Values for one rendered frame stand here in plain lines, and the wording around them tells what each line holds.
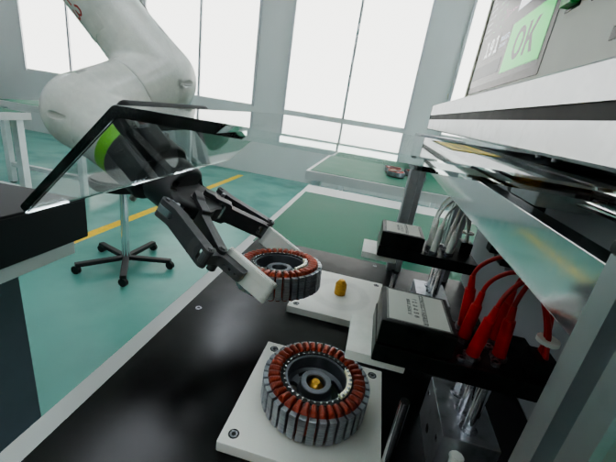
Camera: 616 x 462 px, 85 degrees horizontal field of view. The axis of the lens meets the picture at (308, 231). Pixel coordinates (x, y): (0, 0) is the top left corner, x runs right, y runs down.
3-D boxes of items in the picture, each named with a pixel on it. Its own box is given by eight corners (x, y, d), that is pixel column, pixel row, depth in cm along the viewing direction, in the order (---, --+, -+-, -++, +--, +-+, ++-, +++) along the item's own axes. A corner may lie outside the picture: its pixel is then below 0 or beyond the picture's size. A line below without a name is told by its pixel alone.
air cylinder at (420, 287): (408, 328, 54) (417, 299, 52) (405, 304, 61) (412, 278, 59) (440, 336, 53) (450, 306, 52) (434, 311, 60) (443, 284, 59)
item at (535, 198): (533, 205, 29) (553, 157, 27) (509, 192, 34) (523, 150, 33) (591, 216, 28) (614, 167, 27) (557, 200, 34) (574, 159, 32)
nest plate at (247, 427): (214, 450, 31) (215, 441, 31) (267, 347, 45) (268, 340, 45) (378, 503, 29) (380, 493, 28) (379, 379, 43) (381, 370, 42)
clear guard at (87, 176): (20, 212, 17) (1, 85, 15) (225, 159, 39) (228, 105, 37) (775, 390, 12) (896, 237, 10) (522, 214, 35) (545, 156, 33)
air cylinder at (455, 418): (425, 477, 32) (442, 434, 30) (418, 412, 39) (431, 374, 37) (482, 494, 31) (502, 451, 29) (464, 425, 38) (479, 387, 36)
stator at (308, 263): (219, 293, 42) (219, 265, 41) (257, 265, 52) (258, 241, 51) (306, 312, 39) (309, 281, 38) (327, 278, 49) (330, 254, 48)
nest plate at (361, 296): (285, 312, 54) (286, 304, 53) (305, 271, 68) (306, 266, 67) (380, 335, 51) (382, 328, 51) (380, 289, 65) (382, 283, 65)
